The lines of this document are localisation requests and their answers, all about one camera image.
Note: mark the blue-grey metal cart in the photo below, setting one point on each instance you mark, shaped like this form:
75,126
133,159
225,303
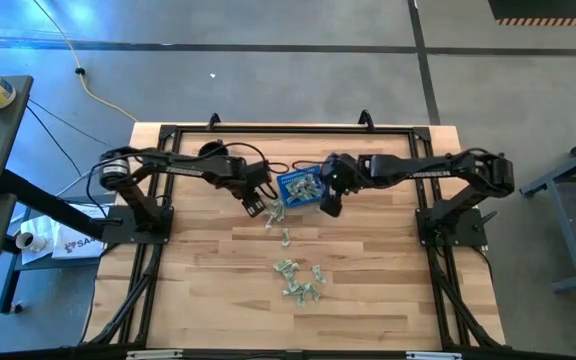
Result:
564,230

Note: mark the black desk support beam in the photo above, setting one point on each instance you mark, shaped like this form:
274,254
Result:
53,205

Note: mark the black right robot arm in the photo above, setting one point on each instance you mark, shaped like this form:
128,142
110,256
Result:
418,170

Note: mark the blue plastic basket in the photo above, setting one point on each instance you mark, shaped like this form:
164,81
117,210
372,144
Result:
283,181

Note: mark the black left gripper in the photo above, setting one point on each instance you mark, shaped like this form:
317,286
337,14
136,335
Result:
258,177

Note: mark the green stevia packet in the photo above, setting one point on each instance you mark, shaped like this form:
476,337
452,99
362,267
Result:
300,300
279,210
299,182
319,274
313,292
311,192
290,288
286,238
313,179
293,272
294,196
269,220

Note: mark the black hazard-striped mat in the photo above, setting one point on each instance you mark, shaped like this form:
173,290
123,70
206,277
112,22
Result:
548,9

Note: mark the white pipe fitting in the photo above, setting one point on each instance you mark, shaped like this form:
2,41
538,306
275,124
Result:
30,241

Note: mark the black cylindrical container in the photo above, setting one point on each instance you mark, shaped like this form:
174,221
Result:
213,147

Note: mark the white metal bracket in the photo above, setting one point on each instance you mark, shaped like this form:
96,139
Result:
433,355
153,354

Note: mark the white plastic sheet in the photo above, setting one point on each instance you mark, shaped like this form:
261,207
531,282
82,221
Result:
43,225

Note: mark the white printed bag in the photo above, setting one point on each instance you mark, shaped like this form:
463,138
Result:
78,245

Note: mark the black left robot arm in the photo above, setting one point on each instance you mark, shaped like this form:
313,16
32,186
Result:
188,167

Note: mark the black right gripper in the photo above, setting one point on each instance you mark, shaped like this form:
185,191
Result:
338,175

